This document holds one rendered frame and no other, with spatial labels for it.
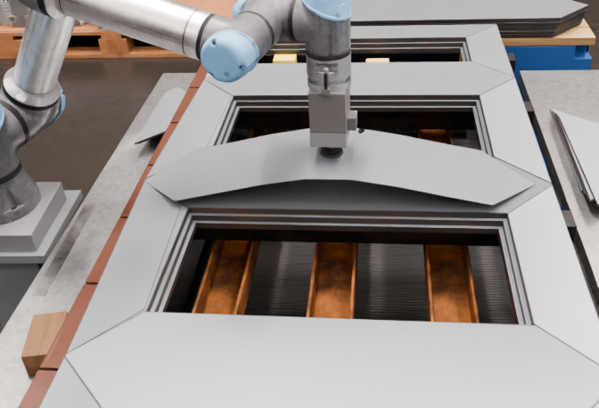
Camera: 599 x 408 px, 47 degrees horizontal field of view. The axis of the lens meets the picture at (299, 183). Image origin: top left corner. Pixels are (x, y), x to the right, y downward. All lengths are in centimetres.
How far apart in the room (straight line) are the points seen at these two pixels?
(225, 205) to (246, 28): 35
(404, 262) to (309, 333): 61
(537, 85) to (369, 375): 114
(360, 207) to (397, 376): 38
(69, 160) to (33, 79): 175
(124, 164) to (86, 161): 144
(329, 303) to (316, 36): 48
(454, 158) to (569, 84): 68
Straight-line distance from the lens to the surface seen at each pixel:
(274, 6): 115
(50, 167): 323
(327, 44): 113
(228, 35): 104
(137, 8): 112
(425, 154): 131
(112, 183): 171
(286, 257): 160
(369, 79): 168
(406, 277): 154
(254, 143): 135
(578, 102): 185
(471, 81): 168
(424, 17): 205
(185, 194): 127
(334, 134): 120
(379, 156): 127
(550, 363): 100
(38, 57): 148
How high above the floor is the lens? 157
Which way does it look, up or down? 34 degrees down
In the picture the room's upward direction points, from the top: 4 degrees counter-clockwise
